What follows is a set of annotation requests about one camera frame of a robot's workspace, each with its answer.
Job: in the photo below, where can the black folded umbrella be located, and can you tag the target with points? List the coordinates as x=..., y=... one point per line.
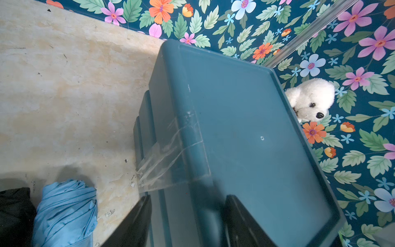
x=17, y=217

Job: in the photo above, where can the white plush dog toy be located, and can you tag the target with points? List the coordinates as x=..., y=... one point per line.
x=312, y=99

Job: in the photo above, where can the light blue umbrella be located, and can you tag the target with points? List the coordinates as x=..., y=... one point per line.
x=66, y=215

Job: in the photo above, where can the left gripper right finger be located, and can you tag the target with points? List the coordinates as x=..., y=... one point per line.
x=242, y=228

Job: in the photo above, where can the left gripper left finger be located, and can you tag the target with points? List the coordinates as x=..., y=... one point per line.
x=134, y=229

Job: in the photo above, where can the clear adhesive tape strip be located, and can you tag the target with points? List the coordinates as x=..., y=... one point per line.
x=179, y=159

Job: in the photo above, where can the teal plastic drawer cabinet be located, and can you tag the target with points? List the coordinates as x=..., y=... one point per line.
x=256, y=151

